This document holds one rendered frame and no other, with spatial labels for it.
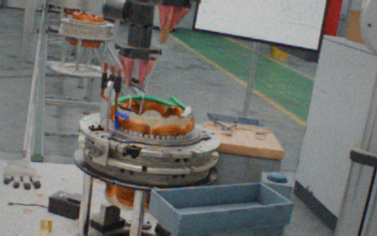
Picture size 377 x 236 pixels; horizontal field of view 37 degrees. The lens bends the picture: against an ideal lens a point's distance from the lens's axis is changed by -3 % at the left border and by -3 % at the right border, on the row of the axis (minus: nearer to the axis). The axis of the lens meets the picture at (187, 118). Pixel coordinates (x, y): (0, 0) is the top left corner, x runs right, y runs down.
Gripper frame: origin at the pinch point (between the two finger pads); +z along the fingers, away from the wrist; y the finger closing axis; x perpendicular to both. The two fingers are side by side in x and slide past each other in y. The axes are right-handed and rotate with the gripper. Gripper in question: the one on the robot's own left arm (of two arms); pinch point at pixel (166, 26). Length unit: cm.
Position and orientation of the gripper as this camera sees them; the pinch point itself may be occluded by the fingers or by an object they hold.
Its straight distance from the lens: 126.8
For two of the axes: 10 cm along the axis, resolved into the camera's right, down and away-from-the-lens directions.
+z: -2.6, 7.9, 5.6
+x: 2.7, 6.1, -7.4
